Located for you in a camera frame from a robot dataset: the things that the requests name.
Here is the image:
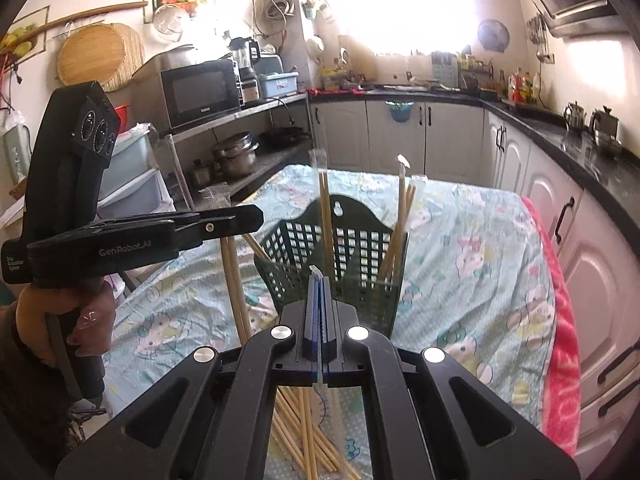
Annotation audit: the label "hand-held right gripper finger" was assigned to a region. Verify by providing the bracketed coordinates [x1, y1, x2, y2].
[54, 274, 322, 480]
[320, 274, 582, 480]

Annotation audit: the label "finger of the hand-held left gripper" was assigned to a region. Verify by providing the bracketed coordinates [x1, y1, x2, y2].
[92, 211, 202, 236]
[165, 204, 265, 257]

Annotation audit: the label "bamboo chopstick pair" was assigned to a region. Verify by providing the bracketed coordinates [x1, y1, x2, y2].
[241, 232, 275, 263]
[395, 174, 429, 281]
[219, 234, 252, 345]
[309, 148, 335, 386]
[377, 154, 411, 283]

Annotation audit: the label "green plastic utensil basket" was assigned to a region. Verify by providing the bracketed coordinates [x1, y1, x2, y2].
[252, 193, 411, 339]

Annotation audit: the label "person's left forearm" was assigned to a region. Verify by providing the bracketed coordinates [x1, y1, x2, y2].
[0, 305, 68, 471]

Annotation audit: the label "person's left hand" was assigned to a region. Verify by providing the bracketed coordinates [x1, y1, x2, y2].
[15, 280, 117, 372]

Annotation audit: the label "pastel plastic drawer tower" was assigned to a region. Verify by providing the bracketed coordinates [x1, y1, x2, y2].
[97, 124, 177, 221]

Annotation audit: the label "pale green hanging bag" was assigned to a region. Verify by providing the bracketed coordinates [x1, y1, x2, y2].
[2, 110, 35, 177]

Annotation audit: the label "small steel pot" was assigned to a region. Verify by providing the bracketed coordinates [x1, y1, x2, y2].
[191, 159, 214, 188]

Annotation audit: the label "stacked steel pots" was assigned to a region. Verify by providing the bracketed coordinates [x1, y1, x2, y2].
[212, 132, 261, 177]

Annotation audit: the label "black frying pan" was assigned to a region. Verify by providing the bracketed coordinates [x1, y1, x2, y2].
[262, 126, 312, 148]

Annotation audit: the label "round bamboo tray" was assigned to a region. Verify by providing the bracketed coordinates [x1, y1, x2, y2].
[56, 22, 126, 87]

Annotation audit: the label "metal shelf rack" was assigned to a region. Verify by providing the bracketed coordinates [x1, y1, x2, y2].
[165, 92, 311, 211]

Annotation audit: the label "round woven straw mat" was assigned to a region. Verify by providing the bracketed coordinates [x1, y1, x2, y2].
[102, 22, 147, 93]

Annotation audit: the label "black microwave oven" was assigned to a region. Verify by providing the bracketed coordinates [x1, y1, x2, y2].
[160, 58, 242, 131]

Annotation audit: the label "black blender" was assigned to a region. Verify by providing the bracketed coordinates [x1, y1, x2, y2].
[229, 37, 261, 107]

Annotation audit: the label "blue plastic dish tub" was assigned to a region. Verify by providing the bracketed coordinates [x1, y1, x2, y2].
[260, 71, 300, 98]

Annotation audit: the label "grey plastic container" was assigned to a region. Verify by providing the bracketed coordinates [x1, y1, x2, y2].
[142, 45, 201, 73]

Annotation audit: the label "wooden rolling pin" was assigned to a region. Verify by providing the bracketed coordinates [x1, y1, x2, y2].
[20, 1, 149, 43]

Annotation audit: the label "printed light blue tablecloth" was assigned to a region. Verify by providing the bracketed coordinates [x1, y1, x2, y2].
[102, 164, 557, 480]

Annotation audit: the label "blue hanging trash bin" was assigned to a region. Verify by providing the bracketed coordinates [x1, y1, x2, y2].
[385, 100, 415, 123]

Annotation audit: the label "white lower kitchen cabinets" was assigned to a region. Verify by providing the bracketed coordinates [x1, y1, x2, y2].
[307, 99, 640, 461]

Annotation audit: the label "pink fleece blanket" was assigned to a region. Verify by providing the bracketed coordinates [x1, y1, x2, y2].
[520, 195, 582, 445]

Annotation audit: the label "blue knife holder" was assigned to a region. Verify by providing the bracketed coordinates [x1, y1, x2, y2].
[431, 51, 457, 86]

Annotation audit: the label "metal spice rack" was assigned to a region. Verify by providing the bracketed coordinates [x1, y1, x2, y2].
[457, 55, 496, 92]

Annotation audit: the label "kitchen window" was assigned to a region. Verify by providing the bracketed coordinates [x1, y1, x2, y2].
[335, 0, 481, 56]

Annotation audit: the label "black kitchen countertop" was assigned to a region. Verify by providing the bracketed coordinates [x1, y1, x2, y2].
[307, 85, 640, 221]

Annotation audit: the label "group of condiment bottles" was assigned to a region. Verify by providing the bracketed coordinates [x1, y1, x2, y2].
[507, 67, 543, 106]

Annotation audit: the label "steel kettle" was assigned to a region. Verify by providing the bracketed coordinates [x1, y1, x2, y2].
[564, 101, 588, 133]

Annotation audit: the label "steel teapot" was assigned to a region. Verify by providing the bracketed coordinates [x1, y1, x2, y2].
[589, 106, 623, 153]

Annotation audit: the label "hanging steel ladles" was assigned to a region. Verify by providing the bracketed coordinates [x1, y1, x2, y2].
[527, 12, 556, 66]

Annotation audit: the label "green wall hanging organizer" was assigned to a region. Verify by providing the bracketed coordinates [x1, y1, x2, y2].
[302, 0, 333, 22]

